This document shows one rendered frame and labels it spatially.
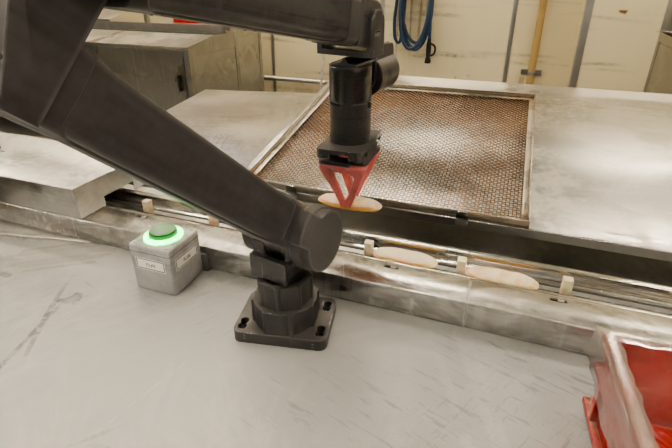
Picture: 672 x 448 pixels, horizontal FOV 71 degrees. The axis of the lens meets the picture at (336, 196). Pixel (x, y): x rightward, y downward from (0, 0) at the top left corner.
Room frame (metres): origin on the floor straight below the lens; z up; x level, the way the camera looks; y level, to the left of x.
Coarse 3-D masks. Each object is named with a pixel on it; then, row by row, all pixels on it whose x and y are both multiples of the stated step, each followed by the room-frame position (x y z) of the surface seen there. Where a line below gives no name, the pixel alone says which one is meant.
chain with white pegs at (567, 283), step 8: (144, 200) 0.76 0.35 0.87; (128, 208) 0.79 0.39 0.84; (144, 208) 0.76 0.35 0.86; (152, 208) 0.77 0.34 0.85; (168, 216) 0.76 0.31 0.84; (208, 216) 0.71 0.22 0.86; (216, 224) 0.71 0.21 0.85; (368, 240) 0.62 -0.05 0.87; (368, 248) 0.61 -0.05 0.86; (464, 264) 0.56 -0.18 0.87; (456, 272) 0.57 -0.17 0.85; (464, 272) 0.56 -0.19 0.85; (568, 280) 0.52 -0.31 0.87; (560, 288) 0.53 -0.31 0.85; (568, 288) 0.52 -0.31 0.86
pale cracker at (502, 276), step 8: (472, 272) 0.56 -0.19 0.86; (480, 272) 0.55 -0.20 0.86; (488, 272) 0.55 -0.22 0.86; (496, 272) 0.55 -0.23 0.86; (504, 272) 0.55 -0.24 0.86; (512, 272) 0.55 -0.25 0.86; (488, 280) 0.54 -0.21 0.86; (496, 280) 0.54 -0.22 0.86; (504, 280) 0.53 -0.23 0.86; (512, 280) 0.53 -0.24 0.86; (520, 280) 0.53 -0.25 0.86; (528, 280) 0.53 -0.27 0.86; (528, 288) 0.52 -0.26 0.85; (536, 288) 0.52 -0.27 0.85
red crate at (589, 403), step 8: (584, 400) 0.35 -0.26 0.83; (592, 400) 0.35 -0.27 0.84; (584, 408) 0.35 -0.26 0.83; (592, 408) 0.33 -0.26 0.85; (592, 416) 0.33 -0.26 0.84; (592, 424) 0.33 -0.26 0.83; (592, 432) 0.32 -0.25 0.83; (600, 432) 0.31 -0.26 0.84; (656, 432) 0.32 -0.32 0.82; (664, 432) 0.32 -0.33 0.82; (592, 440) 0.31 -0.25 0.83; (600, 440) 0.31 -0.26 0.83; (656, 440) 0.31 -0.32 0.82; (664, 440) 0.31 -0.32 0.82
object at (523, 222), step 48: (384, 96) 1.16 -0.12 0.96; (480, 96) 1.12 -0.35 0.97; (528, 96) 1.09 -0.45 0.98; (288, 144) 0.94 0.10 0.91; (384, 144) 0.92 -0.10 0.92; (432, 144) 0.91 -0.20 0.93; (480, 144) 0.89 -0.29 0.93; (528, 144) 0.88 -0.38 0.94; (384, 192) 0.75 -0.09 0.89; (480, 192) 0.73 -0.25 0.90; (528, 192) 0.72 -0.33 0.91
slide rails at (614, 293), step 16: (160, 208) 0.77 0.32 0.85; (176, 208) 0.77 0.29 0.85; (208, 224) 0.71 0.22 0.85; (352, 240) 0.66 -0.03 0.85; (368, 256) 0.61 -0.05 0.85; (432, 256) 0.61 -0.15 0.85; (448, 272) 0.57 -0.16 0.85; (528, 272) 0.57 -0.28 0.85; (576, 288) 0.53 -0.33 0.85; (592, 288) 0.53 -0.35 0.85; (608, 288) 0.53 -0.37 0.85; (656, 304) 0.49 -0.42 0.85
